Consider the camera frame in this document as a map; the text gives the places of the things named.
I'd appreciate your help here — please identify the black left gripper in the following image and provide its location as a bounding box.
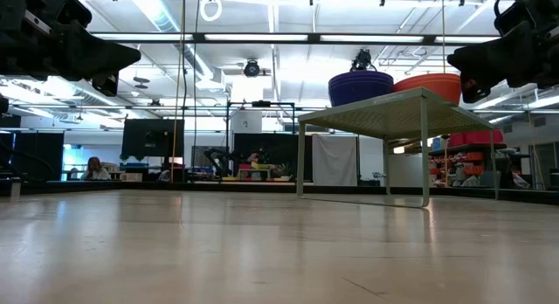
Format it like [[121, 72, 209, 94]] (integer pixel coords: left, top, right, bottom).
[[0, 0, 142, 98]]

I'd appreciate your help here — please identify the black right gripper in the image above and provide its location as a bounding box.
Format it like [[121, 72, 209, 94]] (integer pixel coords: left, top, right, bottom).
[[446, 0, 559, 105]]

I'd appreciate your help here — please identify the orange mini bowl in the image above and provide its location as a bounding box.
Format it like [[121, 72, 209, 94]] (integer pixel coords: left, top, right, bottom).
[[392, 79, 463, 105]]

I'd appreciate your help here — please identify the red storage bin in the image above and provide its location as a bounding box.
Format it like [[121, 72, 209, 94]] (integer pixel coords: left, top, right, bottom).
[[448, 129, 504, 147]]

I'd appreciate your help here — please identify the black monitor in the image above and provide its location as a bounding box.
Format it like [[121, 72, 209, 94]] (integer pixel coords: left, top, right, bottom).
[[121, 118, 186, 160]]

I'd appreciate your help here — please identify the storage rack with bins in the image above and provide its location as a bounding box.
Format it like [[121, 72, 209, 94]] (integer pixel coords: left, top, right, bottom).
[[427, 128, 510, 190]]

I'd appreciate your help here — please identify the person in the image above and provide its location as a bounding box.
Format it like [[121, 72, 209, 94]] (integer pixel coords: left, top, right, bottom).
[[81, 156, 113, 182]]

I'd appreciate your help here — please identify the green perforated metal shelf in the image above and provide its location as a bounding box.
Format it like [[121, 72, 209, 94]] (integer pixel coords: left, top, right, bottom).
[[296, 86, 500, 208]]

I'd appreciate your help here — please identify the black ceiling spotlight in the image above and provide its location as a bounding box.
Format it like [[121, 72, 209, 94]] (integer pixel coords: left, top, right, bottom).
[[243, 59, 262, 78]]

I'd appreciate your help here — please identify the white hanging sheet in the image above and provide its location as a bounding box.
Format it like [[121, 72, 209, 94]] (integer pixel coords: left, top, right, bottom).
[[311, 134, 360, 187]]

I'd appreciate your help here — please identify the black overhead light beam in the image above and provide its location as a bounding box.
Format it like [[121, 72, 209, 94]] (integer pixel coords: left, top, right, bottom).
[[89, 31, 503, 45]]

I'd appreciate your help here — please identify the low table with colourful items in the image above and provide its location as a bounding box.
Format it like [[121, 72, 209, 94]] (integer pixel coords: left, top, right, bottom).
[[222, 162, 292, 183]]

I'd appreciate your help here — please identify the black partition panel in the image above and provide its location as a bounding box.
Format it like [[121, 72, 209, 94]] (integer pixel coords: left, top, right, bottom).
[[232, 132, 314, 183]]

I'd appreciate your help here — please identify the thin hanging cord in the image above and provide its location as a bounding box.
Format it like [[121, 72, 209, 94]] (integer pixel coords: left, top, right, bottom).
[[440, 0, 446, 74]]

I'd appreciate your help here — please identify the black hanging cable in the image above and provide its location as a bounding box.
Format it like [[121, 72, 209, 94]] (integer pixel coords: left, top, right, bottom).
[[191, 0, 202, 165]]

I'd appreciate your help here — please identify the black overhead camera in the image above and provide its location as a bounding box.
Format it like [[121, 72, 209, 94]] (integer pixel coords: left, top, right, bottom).
[[349, 49, 379, 73]]

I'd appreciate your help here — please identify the black background gantry frame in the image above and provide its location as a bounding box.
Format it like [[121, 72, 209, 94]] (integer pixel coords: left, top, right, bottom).
[[225, 100, 297, 183]]

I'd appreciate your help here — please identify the black aluminium table frame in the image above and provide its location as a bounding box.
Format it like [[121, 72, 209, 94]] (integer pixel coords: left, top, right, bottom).
[[0, 176, 559, 205]]

